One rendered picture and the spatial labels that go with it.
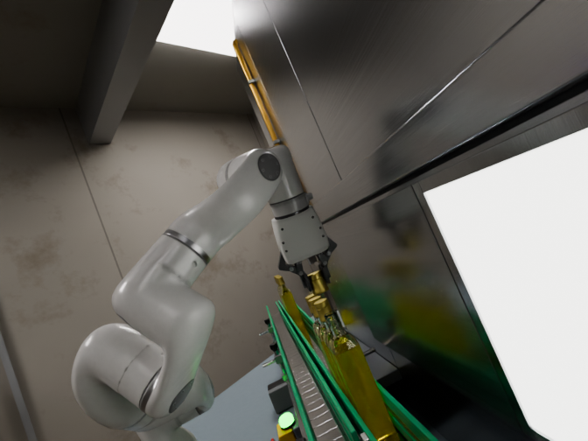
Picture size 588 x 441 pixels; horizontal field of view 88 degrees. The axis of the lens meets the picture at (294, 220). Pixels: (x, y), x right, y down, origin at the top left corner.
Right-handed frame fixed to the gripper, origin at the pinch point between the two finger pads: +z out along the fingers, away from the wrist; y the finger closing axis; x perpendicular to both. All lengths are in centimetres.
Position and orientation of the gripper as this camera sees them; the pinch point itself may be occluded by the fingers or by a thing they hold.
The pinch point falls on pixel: (315, 277)
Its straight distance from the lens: 66.9
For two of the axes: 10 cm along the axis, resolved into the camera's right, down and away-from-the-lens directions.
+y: -9.2, 3.6, -1.6
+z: 3.4, 9.2, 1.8
